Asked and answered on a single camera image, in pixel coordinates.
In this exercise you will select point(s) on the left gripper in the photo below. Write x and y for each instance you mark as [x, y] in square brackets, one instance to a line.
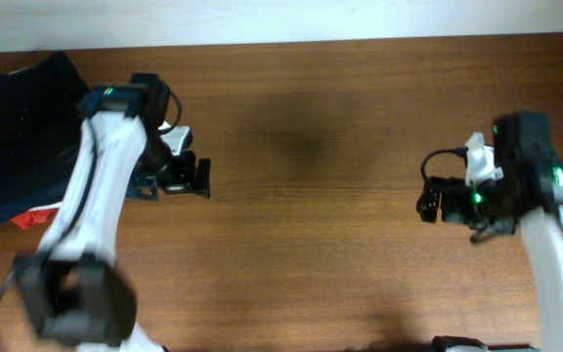
[185, 182]

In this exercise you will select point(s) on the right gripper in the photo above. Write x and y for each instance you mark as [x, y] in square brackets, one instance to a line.
[450, 204]

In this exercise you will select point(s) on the black shorts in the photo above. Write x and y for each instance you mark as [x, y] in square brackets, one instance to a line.
[39, 127]

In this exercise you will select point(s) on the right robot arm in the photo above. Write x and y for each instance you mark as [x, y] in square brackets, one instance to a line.
[514, 185]

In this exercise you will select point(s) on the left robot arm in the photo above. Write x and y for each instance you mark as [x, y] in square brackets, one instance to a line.
[71, 290]

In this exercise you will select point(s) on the red cloth piece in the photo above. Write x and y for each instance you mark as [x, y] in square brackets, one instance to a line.
[32, 218]

